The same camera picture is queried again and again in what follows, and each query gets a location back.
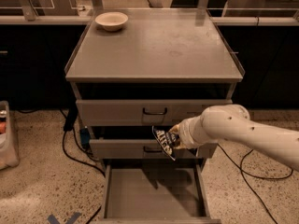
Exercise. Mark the white bowl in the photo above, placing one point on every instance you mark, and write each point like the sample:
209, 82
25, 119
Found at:
111, 21

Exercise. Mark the grey drawer cabinet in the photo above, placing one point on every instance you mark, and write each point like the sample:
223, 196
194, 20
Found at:
160, 54

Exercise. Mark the blue power box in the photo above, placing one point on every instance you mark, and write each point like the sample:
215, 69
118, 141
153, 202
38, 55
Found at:
84, 136

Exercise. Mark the grey drawer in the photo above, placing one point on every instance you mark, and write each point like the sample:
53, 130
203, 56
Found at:
155, 193
133, 149
141, 112

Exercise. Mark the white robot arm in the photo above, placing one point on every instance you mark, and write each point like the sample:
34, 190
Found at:
232, 123

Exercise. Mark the clear plastic bin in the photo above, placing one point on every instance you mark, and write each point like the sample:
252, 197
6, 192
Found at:
9, 153

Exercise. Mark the grey bottom drawer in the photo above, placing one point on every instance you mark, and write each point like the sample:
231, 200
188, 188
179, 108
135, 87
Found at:
155, 193

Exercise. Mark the grey middle drawer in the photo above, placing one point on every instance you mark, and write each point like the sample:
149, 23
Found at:
133, 149

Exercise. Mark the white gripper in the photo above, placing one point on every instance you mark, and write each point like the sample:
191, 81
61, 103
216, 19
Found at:
187, 135

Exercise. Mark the black middle drawer handle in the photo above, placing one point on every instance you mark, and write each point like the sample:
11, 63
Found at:
152, 150

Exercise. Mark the grey top drawer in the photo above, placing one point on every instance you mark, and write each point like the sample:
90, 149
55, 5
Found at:
141, 112

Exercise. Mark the dark blue chip bag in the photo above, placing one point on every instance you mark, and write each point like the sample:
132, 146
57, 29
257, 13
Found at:
166, 141

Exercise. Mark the black power adapter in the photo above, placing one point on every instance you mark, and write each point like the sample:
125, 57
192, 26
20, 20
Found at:
71, 118

